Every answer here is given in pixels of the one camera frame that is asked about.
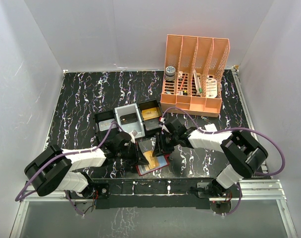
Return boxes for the red leather card holder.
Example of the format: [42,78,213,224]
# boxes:
[136,151,170,176]

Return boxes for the orange plastic file organizer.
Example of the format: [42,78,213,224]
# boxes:
[160,35,230,118]

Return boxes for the black card in grey tray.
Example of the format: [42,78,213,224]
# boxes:
[120,113,138,125]

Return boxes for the white small box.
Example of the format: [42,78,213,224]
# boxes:
[204,123,217,132]

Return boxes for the black open tray box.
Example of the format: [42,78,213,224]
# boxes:
[138,100,163,137]

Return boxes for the white label packet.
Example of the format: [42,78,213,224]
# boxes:
[205,77,218,98]

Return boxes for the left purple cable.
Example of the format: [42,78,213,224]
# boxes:
[14,121,124,216]

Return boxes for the black front mounting rail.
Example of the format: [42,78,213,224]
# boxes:
[93,178,212,209]

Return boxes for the small round jar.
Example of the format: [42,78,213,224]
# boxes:
[164,66,176,81]

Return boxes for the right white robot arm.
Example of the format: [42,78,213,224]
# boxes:
[152,119,268,196]

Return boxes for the grey plastic tray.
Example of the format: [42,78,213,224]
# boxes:
[114,103,145,138]

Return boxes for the gold card in black box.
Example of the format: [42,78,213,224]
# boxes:
[141,107,159,120]

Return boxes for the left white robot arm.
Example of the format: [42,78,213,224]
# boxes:
[24,131,149,196]

